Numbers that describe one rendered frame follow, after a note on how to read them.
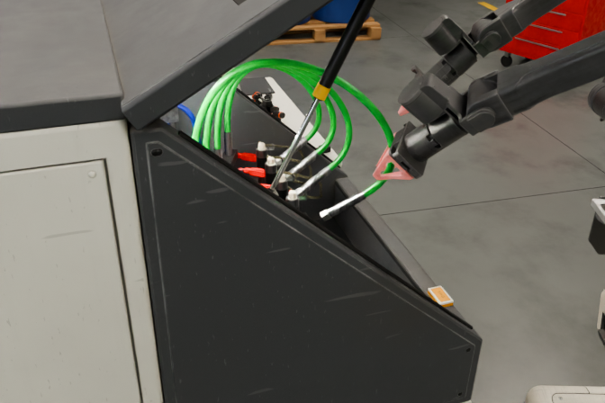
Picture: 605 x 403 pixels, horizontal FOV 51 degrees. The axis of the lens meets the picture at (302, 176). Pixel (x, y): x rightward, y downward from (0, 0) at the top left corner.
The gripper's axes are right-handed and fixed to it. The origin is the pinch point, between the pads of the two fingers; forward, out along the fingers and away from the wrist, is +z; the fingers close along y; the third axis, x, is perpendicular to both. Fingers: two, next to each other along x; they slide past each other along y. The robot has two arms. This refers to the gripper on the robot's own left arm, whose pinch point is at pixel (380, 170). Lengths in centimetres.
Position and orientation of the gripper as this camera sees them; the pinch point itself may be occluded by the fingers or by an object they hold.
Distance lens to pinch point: 120.0
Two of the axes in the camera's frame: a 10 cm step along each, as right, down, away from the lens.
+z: -6.2, 4.5, 6.5
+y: -3.2, 6.1, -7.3
